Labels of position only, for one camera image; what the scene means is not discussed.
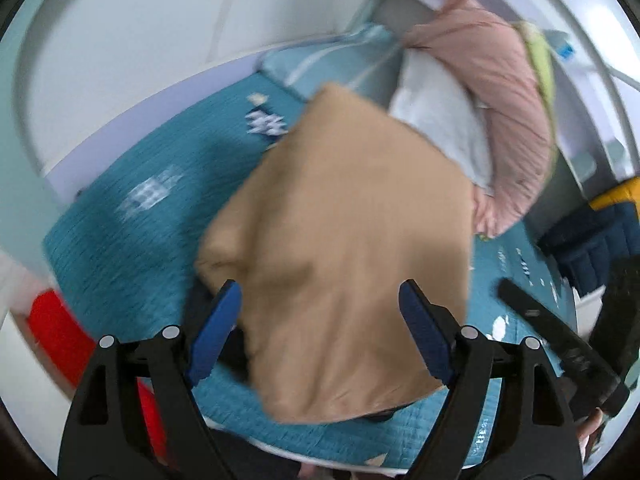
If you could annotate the white pillow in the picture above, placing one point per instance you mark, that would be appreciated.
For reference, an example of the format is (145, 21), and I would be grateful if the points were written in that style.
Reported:
(433, 102)

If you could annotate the small blue box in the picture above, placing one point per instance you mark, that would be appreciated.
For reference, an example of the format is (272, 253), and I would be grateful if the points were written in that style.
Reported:
(565, 51)

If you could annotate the dark navy folded garment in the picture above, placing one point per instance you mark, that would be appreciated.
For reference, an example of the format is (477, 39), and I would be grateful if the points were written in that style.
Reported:
(314, 353)

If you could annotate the pink folded quilt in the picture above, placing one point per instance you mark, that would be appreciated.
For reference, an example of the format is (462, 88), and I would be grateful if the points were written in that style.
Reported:
(484, 52)

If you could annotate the navy and yellow puffer jacket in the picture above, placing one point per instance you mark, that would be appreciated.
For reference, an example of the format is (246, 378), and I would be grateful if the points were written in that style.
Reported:
(587, 241)

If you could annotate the teal quilted bed cover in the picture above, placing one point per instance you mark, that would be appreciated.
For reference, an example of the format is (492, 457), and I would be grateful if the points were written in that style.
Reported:
(123, 256)

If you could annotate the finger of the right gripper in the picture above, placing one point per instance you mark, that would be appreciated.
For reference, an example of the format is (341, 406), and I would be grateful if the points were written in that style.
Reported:
(596, 383)

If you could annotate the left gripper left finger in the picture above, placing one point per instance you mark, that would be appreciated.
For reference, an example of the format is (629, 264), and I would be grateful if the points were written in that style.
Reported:
(134, 416)

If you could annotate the striped light blue pillow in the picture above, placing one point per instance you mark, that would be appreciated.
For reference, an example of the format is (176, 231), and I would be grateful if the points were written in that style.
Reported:
(366, 61)

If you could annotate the red object under bed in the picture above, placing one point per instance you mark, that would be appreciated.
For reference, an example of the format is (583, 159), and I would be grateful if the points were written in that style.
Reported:
(70, 348)

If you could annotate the tan snap-button jacket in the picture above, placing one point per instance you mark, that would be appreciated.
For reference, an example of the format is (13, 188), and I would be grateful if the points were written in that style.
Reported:
(320, 236)

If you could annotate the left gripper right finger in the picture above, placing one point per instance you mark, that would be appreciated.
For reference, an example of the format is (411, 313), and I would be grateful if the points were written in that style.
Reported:
(504, 416)

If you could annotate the person's right hand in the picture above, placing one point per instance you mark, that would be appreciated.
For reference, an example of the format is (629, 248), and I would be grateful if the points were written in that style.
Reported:
(588, 427)

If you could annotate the green folded blanket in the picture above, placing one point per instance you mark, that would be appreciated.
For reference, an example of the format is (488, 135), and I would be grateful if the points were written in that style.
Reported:
(540, 58)

